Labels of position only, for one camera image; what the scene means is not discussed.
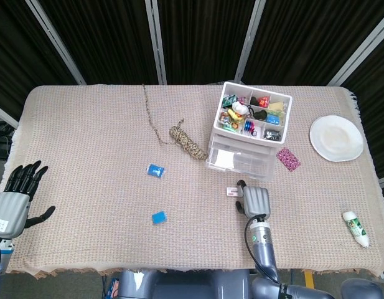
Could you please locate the blue green snack packet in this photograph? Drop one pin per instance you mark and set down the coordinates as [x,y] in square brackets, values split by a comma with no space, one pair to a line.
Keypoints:
[273,119]

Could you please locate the white round plate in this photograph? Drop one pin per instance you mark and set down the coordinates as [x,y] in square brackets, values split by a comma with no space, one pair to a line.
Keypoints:
[336,138]

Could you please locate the small black item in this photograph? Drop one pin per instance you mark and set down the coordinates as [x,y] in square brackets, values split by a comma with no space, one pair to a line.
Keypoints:
[254,101]

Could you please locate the white square pad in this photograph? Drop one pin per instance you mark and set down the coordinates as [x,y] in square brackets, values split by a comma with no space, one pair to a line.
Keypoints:
[226,158]

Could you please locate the grey robot torso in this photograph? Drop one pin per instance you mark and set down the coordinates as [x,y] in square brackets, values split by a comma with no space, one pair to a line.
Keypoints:
[179,285]

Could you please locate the red orange packet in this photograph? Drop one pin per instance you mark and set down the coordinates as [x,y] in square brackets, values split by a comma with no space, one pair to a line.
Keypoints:
[264,101]

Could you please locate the small white box red label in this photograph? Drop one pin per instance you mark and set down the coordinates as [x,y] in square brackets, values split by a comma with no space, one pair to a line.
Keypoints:
[232,191]

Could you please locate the black grey right robot hand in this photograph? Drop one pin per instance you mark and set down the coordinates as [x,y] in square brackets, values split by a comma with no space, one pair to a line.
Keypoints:
[257,201]

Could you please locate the beige woven tablecloth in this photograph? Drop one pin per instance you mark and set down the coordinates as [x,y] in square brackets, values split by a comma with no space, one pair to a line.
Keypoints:
[101,218]

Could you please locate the purple patterned packet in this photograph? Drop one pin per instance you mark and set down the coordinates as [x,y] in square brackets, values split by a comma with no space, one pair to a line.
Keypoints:
[288,159]

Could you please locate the blue orange package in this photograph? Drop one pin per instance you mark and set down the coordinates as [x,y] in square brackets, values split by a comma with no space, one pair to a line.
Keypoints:
[112,288]

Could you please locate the blue red discs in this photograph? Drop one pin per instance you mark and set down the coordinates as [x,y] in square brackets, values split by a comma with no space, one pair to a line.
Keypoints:
[248,126]

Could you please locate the grey aluminium partition post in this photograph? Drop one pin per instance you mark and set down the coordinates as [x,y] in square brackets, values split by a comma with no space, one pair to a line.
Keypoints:
[359,50]
[249,40]
[58,43]
[157,43]

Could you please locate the white bottle green label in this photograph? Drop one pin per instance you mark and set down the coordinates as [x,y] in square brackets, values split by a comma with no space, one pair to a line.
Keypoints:
[356,229]

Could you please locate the white plastic drawer organizer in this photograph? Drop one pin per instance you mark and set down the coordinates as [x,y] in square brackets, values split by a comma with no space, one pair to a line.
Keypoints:
[218,126]

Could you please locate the black grey left robot hand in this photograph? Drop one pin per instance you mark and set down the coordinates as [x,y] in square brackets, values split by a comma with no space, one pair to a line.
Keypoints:
[9,210]

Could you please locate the white crumpled ball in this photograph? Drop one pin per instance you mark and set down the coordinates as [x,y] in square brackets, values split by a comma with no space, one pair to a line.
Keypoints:
[240,108]

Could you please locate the yellow sponge wedge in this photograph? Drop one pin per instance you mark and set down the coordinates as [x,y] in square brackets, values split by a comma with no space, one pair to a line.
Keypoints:
[276,106]

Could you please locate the blue white block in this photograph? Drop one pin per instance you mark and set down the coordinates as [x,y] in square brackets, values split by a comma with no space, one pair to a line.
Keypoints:
[159,217]

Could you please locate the black equipment clutter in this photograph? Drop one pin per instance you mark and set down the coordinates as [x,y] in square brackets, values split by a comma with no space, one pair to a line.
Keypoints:
[0,130]

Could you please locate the black shiny packet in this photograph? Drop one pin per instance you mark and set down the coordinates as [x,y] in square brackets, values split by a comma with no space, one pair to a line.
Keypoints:
[272,134]

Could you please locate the blue grey right robot arm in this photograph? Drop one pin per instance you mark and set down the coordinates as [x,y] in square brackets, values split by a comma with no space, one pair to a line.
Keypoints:
[263,252]

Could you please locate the shiny colourful snack packet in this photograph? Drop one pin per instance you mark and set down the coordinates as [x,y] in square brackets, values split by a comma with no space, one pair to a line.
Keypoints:
[229,124]

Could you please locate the blue wrapped packet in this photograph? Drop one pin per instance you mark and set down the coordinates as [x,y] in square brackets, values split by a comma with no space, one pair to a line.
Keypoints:
[156,170]

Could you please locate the yellow packet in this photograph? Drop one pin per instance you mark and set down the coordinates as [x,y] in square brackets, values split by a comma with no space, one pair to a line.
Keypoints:
[233,114]

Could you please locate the blue grey left robot arm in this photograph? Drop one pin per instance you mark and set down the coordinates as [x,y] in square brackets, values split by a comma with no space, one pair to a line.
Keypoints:
[5,249]

